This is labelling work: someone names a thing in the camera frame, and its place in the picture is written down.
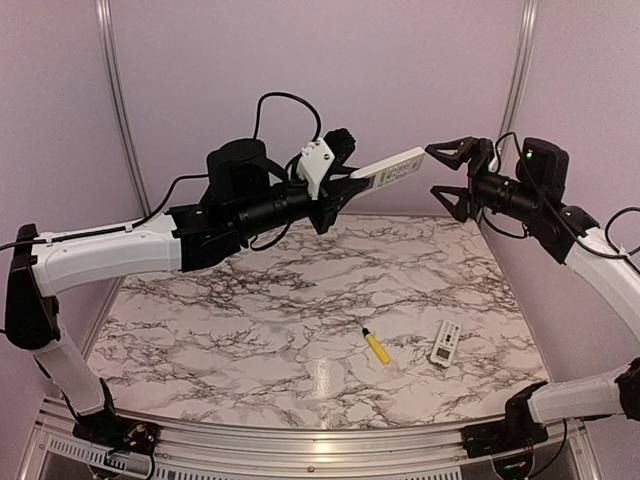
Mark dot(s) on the left aluminium corner post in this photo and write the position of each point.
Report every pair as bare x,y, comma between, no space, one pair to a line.
109,50

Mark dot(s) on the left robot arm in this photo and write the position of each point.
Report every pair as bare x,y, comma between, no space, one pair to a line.
247,195

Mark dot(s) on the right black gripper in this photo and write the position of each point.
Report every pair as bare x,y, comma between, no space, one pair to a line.
468,149

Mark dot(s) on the yellow handled screwdriver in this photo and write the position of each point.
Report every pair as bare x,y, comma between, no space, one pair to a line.
375,346

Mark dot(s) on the large white remote control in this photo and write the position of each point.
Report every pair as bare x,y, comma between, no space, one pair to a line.
388,171

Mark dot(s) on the right aluminium corner post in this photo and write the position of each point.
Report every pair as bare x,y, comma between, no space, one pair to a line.
524,49

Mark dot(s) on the small white remote control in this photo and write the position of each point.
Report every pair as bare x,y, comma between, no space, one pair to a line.
445,344

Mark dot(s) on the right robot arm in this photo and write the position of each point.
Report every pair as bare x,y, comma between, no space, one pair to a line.
572,238

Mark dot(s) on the aluminium front rail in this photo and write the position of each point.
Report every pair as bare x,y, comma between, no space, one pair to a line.
193,450

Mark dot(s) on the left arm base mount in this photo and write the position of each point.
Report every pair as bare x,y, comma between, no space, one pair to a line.
122,435

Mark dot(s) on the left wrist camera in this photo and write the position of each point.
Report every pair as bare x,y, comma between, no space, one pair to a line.
323,157

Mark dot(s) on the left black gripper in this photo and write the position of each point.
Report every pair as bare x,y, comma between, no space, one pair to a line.
335,194

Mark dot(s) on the aluminium corner post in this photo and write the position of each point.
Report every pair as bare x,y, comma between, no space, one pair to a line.
109,50
524,49

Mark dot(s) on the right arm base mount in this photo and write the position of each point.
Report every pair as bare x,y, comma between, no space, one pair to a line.
500,436

